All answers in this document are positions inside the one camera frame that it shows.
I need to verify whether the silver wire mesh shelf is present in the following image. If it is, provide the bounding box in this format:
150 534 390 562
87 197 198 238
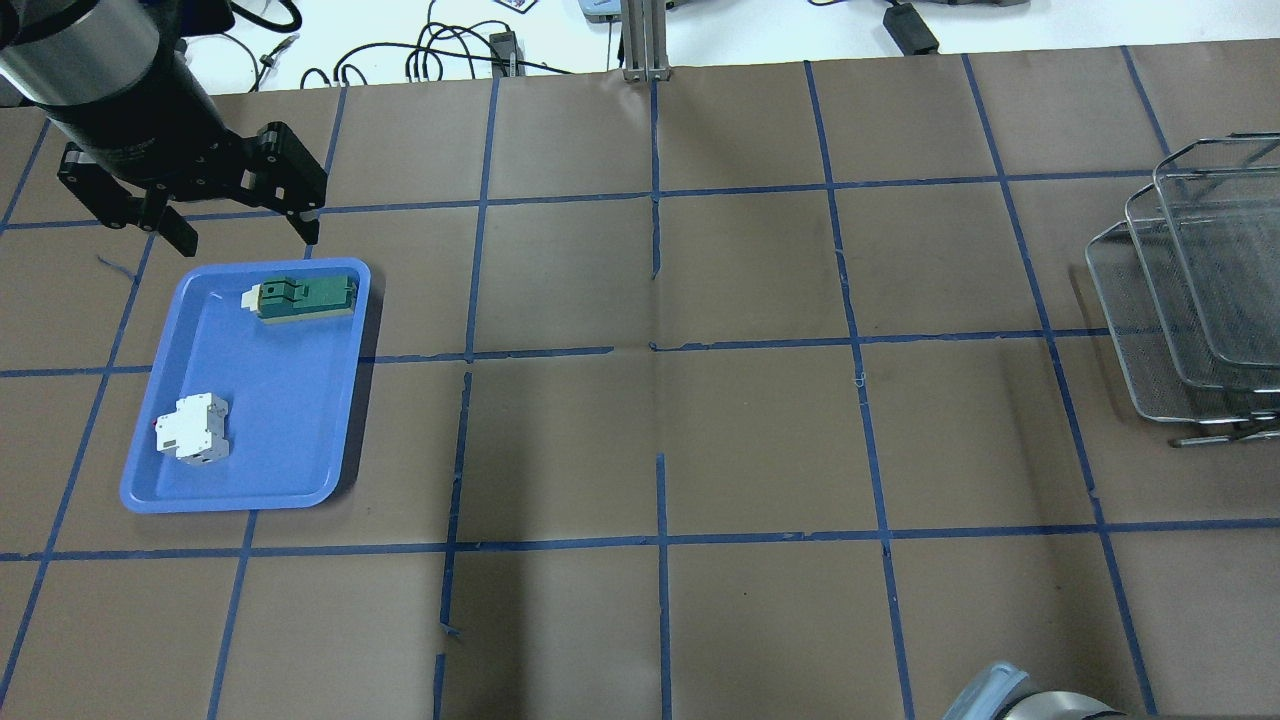
1085 132 1279 447

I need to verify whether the black power adapter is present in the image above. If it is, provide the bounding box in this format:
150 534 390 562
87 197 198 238
882 1 940 56

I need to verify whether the green terminal block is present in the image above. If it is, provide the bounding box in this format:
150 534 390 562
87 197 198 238
239 275 358 324

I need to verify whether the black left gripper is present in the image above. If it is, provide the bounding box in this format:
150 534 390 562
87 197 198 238
45 60 328 258

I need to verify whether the aluminium frame post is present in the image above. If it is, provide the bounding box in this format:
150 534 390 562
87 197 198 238
620 0 672 85

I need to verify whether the blue plastic tray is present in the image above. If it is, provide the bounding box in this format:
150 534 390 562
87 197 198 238
119 258 372 514

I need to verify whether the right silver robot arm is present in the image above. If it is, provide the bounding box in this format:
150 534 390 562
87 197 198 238
942 662 1126 719

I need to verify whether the white circuit breaker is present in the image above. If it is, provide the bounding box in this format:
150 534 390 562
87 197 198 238
154 393 230 466

